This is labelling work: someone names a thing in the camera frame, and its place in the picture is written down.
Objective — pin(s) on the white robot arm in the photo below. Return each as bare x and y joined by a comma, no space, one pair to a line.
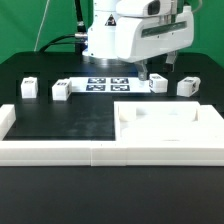
101,34

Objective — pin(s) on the white marker tag sheet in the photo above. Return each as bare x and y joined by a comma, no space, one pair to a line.
109,85

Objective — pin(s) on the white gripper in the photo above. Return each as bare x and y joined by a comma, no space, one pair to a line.
149,28

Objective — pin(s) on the white square tabletop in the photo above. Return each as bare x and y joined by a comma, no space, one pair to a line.
154,120

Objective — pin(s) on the white U-shaped fence frame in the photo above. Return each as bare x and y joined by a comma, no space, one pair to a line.
203,146

